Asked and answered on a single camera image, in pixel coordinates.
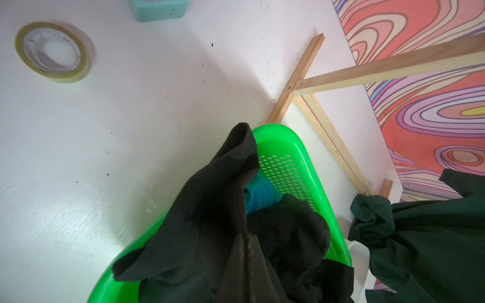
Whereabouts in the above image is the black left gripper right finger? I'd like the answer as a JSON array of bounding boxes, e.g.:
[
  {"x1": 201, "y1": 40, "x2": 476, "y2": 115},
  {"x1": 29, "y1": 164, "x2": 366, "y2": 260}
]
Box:
[{"x1": 248, "y1": 235, "x2": 280, "y2": 302}]

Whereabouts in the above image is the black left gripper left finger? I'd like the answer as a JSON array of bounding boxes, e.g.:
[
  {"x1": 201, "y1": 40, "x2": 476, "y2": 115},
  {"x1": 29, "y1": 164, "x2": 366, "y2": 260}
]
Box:
[{"x1": 215, "y1": 234, "x2": 248, "y2": 303}]

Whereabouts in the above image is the black t-shirt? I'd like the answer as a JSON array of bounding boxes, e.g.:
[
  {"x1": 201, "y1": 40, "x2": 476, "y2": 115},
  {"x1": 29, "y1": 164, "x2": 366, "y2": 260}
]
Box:
[{"x1": 112, "y1": 122, "x2": 354, "y2": 302}]

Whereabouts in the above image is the teal t-shirt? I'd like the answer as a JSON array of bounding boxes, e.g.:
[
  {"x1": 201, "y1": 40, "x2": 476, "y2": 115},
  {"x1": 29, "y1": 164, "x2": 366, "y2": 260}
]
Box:
[{"x1": 244, "y1": 173, "x2": 283, "y2": 215}]

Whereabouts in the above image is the white plastic tray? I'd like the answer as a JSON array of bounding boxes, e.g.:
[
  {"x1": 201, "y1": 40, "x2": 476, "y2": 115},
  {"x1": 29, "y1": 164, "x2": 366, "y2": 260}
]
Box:
[{"x1": 346, "y1": 240, "x2": 376, "y2": 303}]

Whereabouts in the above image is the green plastic basket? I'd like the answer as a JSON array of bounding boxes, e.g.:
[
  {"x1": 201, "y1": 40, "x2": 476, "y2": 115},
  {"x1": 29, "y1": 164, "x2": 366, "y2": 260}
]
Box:
[{"x1": 87, "y1": 124, "x2": 352, "y2": 303}]

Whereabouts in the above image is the dark green t-shirt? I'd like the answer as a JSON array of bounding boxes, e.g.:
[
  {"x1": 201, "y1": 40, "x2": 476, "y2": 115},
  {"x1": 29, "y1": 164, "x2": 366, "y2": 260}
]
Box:
[{"x1": 349, "y1": 169, "x2": 484, "y2": 302}]

